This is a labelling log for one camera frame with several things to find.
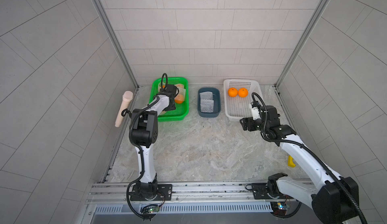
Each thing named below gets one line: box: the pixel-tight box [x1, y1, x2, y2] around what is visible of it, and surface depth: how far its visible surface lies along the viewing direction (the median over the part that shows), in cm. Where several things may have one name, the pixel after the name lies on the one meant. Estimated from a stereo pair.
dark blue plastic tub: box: [197, 87, 222, 118], surface depth 102 cm
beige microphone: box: [114, 90, 134, 128], surface depth 76 cm
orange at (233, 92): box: [227, 87, 239, 98], surface depth 111 cm
